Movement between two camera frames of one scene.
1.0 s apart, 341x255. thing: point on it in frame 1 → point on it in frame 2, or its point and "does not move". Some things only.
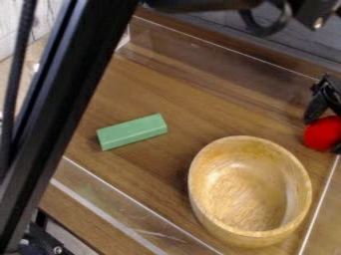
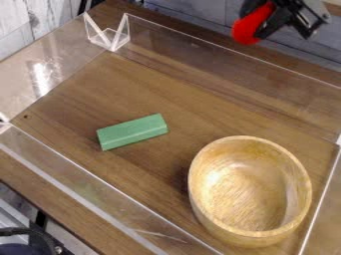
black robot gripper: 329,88 → 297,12
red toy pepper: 322,133 → 246,25
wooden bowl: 250,190 does not move
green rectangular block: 132,131 does not move
